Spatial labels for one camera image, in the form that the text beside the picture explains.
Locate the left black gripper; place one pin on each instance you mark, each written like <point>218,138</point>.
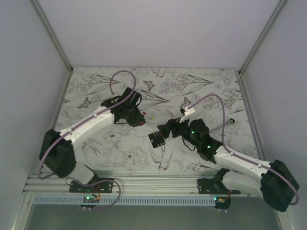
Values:
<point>137,120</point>

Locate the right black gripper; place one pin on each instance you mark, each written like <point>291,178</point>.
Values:
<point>172,123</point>

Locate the black fuse box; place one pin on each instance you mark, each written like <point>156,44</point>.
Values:
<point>156,139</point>

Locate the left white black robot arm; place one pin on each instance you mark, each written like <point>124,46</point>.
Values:
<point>59,147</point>

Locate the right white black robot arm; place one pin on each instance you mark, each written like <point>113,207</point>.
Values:
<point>271,181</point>

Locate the floral patterned mat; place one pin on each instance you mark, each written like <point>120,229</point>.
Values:
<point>214,93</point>

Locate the silver ratchet wrench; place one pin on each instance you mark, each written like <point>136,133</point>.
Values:
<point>227,123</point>

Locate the right controller board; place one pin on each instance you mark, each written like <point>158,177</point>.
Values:
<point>222,203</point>

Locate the controller board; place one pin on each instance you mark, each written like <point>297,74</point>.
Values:
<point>222,203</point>
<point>89,202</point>

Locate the left controller board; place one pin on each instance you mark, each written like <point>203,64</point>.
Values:
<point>89,202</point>

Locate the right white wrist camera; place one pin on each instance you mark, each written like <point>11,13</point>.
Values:
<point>186,113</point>

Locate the aluminium rail base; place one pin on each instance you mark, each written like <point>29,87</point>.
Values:
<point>139,183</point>

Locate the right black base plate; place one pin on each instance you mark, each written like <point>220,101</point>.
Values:
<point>211,186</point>

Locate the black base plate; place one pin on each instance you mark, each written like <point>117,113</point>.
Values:
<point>104,187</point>
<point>211,186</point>

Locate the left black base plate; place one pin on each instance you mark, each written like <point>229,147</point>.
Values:
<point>104,187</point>

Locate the white slotted cable duct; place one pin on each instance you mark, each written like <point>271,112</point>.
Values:
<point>128,200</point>

